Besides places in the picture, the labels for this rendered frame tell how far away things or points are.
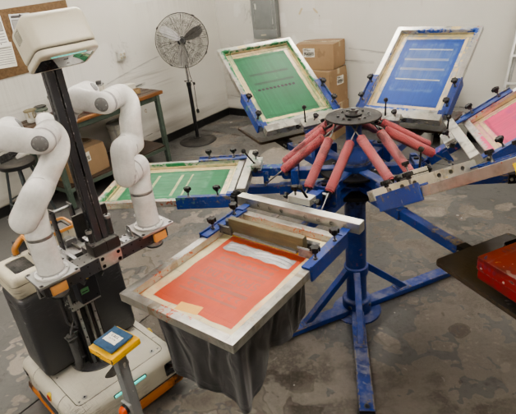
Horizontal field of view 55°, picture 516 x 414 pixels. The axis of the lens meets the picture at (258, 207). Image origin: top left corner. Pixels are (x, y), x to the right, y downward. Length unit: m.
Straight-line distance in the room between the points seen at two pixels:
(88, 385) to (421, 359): 1.80
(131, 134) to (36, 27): 0.52
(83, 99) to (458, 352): 2.37
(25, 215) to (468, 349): 2.43
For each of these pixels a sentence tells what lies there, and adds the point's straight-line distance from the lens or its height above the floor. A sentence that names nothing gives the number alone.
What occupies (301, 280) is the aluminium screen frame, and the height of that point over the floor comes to 0.98.
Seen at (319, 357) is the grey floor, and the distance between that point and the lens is 3.02.
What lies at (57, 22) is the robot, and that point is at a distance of 1.72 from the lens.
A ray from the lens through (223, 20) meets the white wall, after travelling 7.45.
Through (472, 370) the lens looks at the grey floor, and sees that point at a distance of 3.04.
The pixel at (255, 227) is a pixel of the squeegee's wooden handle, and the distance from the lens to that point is 2.17.
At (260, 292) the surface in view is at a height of 0.95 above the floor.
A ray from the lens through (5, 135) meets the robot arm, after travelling 1.71.
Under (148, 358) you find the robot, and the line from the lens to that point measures 2.79.
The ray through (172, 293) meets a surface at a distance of 2.02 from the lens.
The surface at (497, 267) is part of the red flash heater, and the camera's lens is 1.84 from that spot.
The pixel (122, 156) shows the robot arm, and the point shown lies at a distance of 1.93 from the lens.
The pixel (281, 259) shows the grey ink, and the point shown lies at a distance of 2.09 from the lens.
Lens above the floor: 2.11
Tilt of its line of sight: 27 degrees down
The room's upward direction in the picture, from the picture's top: 7 degrees counter-clockwise
